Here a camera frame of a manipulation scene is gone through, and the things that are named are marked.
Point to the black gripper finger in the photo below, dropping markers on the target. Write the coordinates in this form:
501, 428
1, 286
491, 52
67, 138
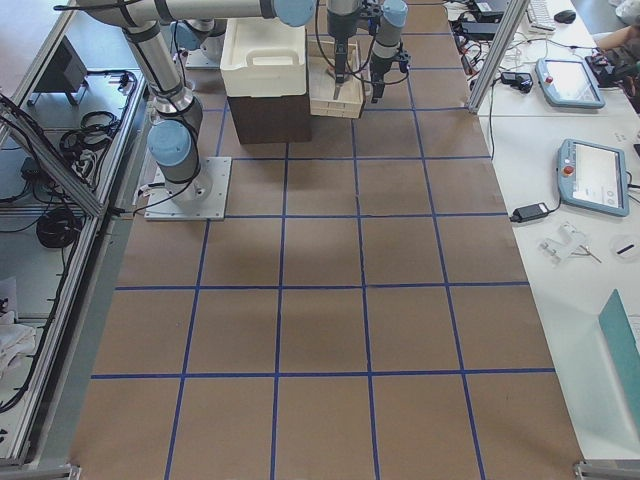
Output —
340, 61
378, 88

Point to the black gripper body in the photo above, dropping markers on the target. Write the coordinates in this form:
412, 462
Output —
378, 68
338, 29

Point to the light wooden drawer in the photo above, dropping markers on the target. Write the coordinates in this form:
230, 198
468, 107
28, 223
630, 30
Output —
328, 98

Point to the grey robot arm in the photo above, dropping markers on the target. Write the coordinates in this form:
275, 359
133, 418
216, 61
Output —
173, 142
388, 47

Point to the white foam box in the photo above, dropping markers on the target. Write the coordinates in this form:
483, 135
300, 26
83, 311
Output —
263, 58

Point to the dark brown wooden cabinet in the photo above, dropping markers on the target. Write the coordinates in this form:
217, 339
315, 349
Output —
262, 120

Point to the upper blue teach pendant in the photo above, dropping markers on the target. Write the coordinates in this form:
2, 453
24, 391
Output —
568, 83

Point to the blue teach pendant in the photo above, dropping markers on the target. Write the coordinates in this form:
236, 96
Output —
593, 177
568, 83

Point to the black computer mouse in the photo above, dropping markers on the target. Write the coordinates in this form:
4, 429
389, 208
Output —
565, 17

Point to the black power adapter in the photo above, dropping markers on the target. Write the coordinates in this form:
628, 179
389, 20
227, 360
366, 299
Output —
531, 212

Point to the lower blue teach pendant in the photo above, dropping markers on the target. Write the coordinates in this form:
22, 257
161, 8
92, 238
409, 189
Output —
593, 177

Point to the teal folder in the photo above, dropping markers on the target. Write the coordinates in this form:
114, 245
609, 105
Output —
621, 343

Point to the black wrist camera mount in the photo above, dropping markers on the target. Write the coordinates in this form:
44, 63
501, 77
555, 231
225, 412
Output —
403, 59

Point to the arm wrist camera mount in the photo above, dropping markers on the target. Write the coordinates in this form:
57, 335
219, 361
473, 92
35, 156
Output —
369, 16

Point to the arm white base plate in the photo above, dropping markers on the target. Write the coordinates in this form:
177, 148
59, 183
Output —
203, 59
205, 198

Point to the aluminium frame post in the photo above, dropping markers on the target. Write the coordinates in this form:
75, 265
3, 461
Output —
502, 39

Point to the aluminium frame rail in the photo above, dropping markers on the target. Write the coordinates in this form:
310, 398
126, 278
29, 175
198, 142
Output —
28, 133

